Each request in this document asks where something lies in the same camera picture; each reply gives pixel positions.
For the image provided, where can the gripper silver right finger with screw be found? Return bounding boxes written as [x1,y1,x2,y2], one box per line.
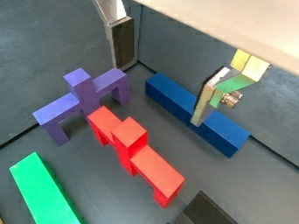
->
[190,50,269,126]

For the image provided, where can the green rectangular bar block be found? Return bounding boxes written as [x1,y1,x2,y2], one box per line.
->
[9,152,85,224]

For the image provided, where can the blue rectangular bar block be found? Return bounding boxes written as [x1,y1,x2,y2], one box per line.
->
[144,72,251,159]

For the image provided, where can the purple cross-shaped block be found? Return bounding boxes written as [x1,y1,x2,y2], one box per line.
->
[32,68,129,146]

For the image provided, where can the red cross-shaped block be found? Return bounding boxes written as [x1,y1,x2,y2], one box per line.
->
[88,106,184,208]

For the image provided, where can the black angled holder bracket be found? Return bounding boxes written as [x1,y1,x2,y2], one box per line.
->
[168,191,237,224]

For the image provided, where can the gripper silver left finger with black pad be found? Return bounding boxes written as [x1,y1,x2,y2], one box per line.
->
[92,0,136,70]

